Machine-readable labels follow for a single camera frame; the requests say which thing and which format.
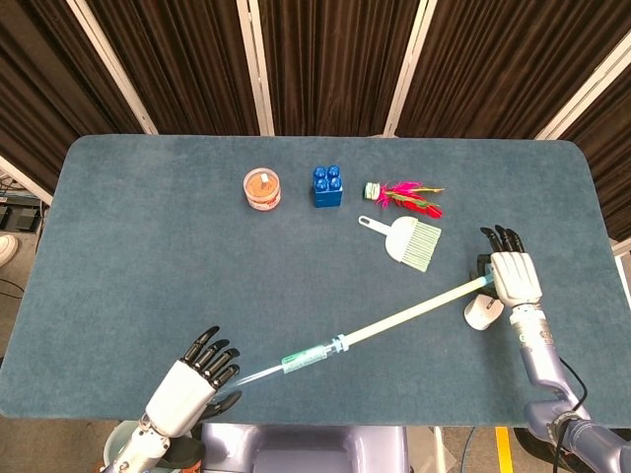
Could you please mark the brown pleated curtain panel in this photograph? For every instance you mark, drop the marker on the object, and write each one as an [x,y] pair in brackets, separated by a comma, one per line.
[335,64]
[49,88]
[611,162]
[493,64]
[182,64]

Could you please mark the colourful feather shuttlecock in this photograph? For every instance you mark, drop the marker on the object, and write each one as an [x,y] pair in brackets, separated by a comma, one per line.
[372,190]

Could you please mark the right silver lavender robot arm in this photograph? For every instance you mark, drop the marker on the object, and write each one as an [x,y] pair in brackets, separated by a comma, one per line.
[539,359]

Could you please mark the pale green hand brush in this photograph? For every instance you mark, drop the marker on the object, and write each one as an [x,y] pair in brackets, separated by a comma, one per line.
[401,241]

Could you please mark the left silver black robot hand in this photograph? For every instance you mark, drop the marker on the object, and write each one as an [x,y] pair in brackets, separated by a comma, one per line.
[180,394]

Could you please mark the lavender robot torso base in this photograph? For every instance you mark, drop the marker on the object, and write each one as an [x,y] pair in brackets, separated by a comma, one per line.
[305,448]

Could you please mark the white computer mouse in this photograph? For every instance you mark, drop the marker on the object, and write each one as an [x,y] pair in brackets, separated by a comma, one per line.
[482,313]

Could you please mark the blue plastic building block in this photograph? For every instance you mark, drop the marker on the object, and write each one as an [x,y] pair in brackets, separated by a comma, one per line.
[328,180]
[328,203]

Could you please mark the white partition frame post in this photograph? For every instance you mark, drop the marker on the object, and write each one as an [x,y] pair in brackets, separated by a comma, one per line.
[24,180]
[408,64]
[111,64]
[256,64]
[586,91]

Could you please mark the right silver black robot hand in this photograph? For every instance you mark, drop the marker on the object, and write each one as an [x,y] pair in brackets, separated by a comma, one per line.
[515,278]

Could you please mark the blue-grey felt table cover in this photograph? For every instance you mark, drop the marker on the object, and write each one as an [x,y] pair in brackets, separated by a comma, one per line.
[148,276]

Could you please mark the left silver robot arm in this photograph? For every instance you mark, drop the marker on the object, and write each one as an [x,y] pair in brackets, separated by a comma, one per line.
[133,451]

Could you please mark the clear jar of rubber bands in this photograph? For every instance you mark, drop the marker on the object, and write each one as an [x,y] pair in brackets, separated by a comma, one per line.
[261,189]

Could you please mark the black floor equipment box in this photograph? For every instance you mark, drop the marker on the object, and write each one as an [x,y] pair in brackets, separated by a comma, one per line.
[20,217]

